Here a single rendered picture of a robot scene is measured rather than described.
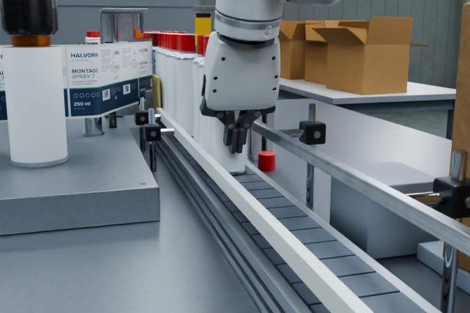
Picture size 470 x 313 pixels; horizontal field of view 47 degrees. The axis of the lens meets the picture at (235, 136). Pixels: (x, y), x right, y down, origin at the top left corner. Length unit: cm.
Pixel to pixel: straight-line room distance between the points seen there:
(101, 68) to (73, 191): 43
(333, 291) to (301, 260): 6
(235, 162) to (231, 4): 25
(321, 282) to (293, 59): 307
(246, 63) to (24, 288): 37
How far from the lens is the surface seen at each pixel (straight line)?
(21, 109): 89
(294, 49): 345
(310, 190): 76
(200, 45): 93
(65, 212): 76
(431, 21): 781
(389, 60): 275
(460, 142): 59
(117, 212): 76
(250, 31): 66
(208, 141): 84
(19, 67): 88
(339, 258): 53
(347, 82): 278
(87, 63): 112
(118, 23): 140
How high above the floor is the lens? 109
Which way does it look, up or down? 11 degrees down
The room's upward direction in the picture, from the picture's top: straight up
